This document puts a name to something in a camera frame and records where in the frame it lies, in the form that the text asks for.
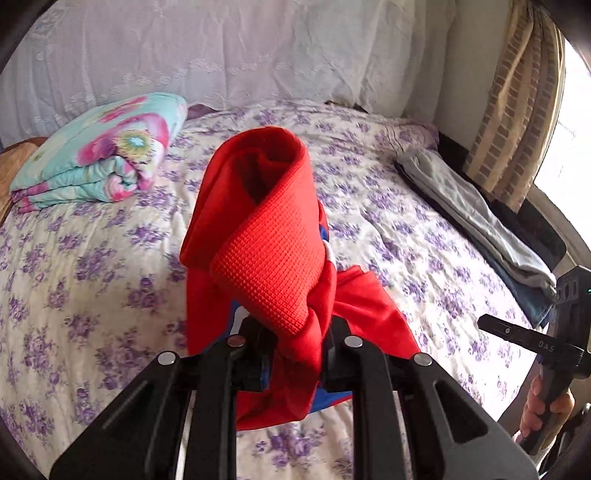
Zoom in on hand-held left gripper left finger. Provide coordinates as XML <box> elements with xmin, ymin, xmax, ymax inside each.
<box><xmin>50</xmin><ymin>318</ymin><xmax>279</xmax><ymax>480</ymax></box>

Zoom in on folded grey clothes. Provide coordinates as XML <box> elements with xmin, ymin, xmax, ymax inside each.
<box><xmin>397</xmin><ymin>161</ymin><xmax>557</xmax><ymax>328</ymax></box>

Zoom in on white lace curtain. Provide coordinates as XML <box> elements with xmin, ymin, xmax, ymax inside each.
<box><xmin>0</xmin><ymin>0</ymin><xmax>455</xmax><ymax>148</ymax></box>

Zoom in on purple cloth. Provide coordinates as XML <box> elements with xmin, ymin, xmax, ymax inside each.
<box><xmin>383</xmin><ymin>119</ymin><xmax>439</xmax><ymax>149</ymax></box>

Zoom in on purple floral bedspread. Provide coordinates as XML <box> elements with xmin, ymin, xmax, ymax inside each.
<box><xmin>0</xmin><ymin>99</ymin><xmax>555</xmax><ymax>480</ymax></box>

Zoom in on folded floral blanket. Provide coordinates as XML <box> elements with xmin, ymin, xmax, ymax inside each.
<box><xmin>10</xmin><ymin>92</ymin><xmax>188</xmax><ymax>214</ymax></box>

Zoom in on person's right hand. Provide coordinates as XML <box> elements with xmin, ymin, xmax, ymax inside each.
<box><xmin>519</xmin><ymin>376</ymin><xmax>575</xmax><ymax>441</ymax></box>

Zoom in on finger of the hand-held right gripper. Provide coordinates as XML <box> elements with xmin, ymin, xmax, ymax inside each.
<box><xmin>478</xmin><ymin>314</ymin><xmax>561</xmax><ymax>366</ymax></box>

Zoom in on beige striped curtain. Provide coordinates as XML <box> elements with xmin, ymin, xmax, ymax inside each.
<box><xmin>464</xmin><ymin>0</ymin><xmax>566</xmax><ymax>213</ymax></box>

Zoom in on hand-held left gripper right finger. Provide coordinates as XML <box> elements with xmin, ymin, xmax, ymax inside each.
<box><xmin>323</xmin><ymin>318</ymin><xmax>539</xmax><ymax>480</ymax></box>

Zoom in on grey pants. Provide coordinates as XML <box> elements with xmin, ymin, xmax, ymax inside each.
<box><xmin>396</xmin><ymin>150</ymin><xmax>557</xmax><ymax>291</ymax></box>

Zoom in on brown pillow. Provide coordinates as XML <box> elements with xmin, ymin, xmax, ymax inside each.
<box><xmin>0</xmin><ymin>137</ymin><xmax>49</xmax><ymax>222</ymax></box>

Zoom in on red pants with blue panel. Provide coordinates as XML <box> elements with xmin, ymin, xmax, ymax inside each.
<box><xmin>179</xmin><ymin>127</ymin><xmax>422</xmax><ymax>432</ymax></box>

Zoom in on window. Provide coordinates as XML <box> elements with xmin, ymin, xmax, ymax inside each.
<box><xmin>533</xmin><ymin>39</ymin><xmax>591</xmax><ymax>232</ymax></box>

